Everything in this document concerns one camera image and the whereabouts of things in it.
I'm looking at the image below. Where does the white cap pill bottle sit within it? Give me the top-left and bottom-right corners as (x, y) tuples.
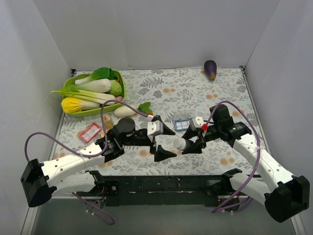
(173, 138), (194, 151)

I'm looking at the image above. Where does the blue rectangular pill box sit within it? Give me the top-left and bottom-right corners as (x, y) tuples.
(173, 110), (195, 131)

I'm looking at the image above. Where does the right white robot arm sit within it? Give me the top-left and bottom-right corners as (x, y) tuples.
(173, 102), (310, 222)

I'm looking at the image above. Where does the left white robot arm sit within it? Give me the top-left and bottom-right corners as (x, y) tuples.
(21, 116), (176, 208)

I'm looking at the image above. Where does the floral table mat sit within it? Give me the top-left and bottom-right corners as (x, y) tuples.
(48, 68), (275, 176)

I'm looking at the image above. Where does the white radish with leaves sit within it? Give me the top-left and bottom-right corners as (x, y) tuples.
(114, 102), (153, 118)

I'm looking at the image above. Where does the pink rectangular pill box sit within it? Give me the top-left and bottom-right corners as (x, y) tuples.
(79, 122), (101, 142)

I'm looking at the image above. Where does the light green cabbage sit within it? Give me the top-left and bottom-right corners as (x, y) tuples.
(107, 80), (122, 96)

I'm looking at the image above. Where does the purple eggplant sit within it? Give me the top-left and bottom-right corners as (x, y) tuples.
(203, 60), (217, 81)

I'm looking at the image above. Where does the green bok choy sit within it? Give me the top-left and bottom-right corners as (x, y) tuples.
(74, 67), (114, 85)

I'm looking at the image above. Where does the green plastic basket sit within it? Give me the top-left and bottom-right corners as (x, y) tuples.
(64, 70), (126, 118)

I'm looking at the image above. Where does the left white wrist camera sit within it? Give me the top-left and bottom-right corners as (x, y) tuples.
(147, 120), (163, 140)

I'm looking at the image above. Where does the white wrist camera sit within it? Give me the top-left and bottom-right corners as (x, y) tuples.
(189, 117), (208, 131)
(147, 120), (163, 140)

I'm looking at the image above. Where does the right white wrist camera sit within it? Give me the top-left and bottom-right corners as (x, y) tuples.
(189, 117), (208, 131)

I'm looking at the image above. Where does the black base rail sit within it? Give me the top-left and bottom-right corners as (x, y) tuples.
(75, 175), (247, 208)

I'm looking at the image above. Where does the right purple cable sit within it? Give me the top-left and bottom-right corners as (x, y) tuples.
(206, 100), (261, 214)

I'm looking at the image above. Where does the purple cable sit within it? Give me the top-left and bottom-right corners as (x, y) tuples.
(206, 100), (261, 214)
(24, 99), (154, 225)

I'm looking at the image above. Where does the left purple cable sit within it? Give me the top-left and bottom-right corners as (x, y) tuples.
(24, 99), (154, 225)

